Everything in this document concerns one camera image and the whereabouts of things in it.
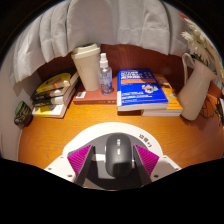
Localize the orange book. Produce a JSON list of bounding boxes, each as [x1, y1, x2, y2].
[[141, 73, 185, 118]]

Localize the yellow and black book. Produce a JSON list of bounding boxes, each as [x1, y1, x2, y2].
[[33, 70, 80, 96]]

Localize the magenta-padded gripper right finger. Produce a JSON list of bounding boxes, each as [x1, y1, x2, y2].
[[132, 144, 183, 186]]

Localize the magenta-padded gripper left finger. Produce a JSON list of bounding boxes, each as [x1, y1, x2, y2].
[[44, 143, 97, 187]]

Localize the cream tumbler with lid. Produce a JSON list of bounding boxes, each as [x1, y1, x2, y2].
[[70, 42, 102, 92]]

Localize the white pitcher vase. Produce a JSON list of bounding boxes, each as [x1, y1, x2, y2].
[[176, 52, 218, 122]]

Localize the white curtain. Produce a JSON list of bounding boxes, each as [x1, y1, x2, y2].
[[9, 0, 201, 85]]

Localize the black computer mouse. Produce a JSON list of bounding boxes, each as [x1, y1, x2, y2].
[[104, 132, 134, 179]]

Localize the dark mug with green inside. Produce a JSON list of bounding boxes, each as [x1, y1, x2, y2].
[[13, 100, 34, 129]]

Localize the clear spray bottle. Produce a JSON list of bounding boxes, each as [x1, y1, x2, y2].
[[97, 52, 114, 96]]

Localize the red book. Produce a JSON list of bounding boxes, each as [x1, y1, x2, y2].
[[72, 77, 119, 106]]

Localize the yellow and white book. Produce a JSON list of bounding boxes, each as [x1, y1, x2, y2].
[[31, 96, 73, 120]]

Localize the white and grey mouse pad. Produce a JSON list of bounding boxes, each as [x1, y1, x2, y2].
[[61, 121, 165, 191]]

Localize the blue book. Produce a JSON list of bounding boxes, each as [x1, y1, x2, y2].
[[116, 67, 170, 112]]

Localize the black cable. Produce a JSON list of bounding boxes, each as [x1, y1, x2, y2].
[[199, 93, 224, 128]]

